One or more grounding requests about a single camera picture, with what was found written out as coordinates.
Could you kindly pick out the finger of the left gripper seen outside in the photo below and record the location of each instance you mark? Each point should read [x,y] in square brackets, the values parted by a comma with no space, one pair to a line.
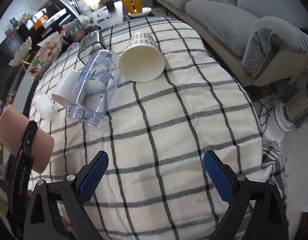
[17,178]

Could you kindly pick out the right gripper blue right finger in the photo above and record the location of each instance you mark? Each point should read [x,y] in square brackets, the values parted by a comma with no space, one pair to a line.
[268,219]

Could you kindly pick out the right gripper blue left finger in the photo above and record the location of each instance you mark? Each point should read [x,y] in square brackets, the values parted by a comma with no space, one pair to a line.
[43,219]

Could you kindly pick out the pink plastic cup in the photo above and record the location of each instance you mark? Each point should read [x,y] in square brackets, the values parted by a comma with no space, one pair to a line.
[17,129]

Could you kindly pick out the white plastic cup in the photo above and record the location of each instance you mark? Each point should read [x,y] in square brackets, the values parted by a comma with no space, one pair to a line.
[63,90]

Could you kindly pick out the patterned paper cup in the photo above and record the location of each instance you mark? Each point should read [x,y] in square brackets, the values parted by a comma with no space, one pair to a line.
[141,61]

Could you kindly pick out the black cup on table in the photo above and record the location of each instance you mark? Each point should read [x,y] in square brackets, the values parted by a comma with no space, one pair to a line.
[110,5]

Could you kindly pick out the electric space heater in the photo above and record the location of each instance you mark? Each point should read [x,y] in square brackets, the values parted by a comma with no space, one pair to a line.
[292,111]

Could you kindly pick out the two-tier candy dish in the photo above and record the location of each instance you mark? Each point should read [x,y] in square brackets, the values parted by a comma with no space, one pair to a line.
[36,64]

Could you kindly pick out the clear printed plastic bottle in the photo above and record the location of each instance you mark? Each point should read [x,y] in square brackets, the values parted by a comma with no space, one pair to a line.
[95,88]

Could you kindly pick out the clear glass mug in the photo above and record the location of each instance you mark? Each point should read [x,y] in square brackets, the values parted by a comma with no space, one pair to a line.
[89,45]

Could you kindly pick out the black upright piano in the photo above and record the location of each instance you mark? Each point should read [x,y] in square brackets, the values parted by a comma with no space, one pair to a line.
[44,22]

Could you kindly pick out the clear snack jar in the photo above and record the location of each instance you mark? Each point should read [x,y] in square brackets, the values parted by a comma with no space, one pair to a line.
[74,31]

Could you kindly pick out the checkered white tablecloth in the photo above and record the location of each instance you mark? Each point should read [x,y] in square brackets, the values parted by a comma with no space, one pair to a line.
[156,133]

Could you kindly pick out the black coffee table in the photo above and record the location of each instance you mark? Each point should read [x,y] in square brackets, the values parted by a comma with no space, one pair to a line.
[100,20]

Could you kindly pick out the grey sectional sofa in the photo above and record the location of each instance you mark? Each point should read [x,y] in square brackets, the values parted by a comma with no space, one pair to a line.
[260,41]

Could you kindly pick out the potted plant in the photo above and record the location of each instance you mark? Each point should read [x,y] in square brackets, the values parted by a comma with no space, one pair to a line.
[102,3]

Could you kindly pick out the yellow rabbit ear stool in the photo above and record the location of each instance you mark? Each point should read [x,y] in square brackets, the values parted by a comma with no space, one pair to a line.
[135,8]

